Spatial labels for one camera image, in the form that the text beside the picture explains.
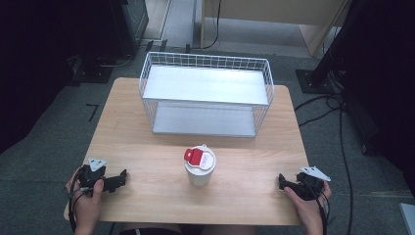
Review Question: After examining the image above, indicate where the person's right hand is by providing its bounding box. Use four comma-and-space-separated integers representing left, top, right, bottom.
282, 180, 333, 228

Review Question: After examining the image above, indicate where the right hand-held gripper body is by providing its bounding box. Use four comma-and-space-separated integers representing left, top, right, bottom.
295, 165, 332, 202

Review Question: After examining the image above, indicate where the white wire shelf rack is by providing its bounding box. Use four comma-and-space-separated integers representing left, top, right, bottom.
138, 51, 276, 139

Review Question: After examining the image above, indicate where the thin black hanging cable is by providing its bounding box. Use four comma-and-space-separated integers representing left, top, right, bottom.
195, 0, 223, 51

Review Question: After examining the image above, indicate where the person's left hand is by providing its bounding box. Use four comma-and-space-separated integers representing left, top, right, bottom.
65, 165, 106, 228

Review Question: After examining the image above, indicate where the black cable on floor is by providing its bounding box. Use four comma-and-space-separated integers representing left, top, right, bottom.
294, 93, 355, 235

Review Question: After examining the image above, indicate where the white flat object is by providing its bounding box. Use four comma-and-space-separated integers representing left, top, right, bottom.
398, 202, 415, 235

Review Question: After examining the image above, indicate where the white cup with red lid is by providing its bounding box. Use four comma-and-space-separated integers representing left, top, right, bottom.
183, 144, 217, 188

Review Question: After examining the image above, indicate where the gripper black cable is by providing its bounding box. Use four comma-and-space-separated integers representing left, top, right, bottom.
67, 167, 86, 233
304, 177, 330, 235

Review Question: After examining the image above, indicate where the dark equipment cabinet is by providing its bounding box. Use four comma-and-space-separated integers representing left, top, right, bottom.
110, 0, 150, 57

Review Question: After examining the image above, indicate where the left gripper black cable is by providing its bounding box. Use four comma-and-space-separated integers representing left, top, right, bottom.
67, 167, 86, 233

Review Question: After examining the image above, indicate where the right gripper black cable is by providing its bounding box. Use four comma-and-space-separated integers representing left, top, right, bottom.
304, 177, 330, 235

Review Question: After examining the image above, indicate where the black metal stand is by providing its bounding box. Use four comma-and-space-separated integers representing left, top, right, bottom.
295, 0, 356, 96

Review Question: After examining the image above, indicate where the light wooden furniture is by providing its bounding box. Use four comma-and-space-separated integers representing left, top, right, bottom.
200, 0, 350, 57

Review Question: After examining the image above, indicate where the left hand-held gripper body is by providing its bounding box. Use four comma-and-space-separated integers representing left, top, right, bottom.
77, 158, 109, 198

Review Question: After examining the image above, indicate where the black stand base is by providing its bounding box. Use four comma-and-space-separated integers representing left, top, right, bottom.
67, 54, 135, 84

